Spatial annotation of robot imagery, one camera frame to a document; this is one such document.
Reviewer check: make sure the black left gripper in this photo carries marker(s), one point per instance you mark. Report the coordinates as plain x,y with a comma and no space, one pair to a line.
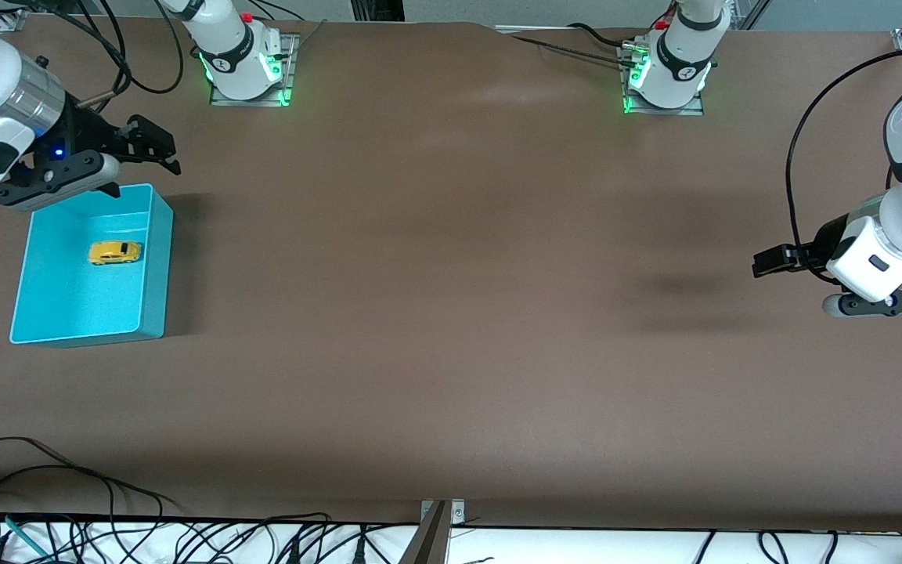
821,240

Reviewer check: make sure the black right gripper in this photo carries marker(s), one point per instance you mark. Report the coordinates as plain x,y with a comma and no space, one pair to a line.
84,131

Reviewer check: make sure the white lower shelf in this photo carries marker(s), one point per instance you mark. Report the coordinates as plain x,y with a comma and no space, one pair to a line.
576,548

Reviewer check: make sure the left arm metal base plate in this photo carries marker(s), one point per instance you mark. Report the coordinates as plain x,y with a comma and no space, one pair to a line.
694,108

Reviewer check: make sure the teal plastic storage bin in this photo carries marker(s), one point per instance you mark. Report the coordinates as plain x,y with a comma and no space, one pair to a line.
67,305

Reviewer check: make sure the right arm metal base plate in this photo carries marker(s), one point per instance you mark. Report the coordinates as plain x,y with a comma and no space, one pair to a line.
288,74

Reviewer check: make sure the yellow beetle toy car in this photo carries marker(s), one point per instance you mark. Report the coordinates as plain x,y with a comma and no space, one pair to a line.
114,252

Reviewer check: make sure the metal table edge bracket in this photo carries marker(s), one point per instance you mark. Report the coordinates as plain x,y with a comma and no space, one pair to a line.
439,525

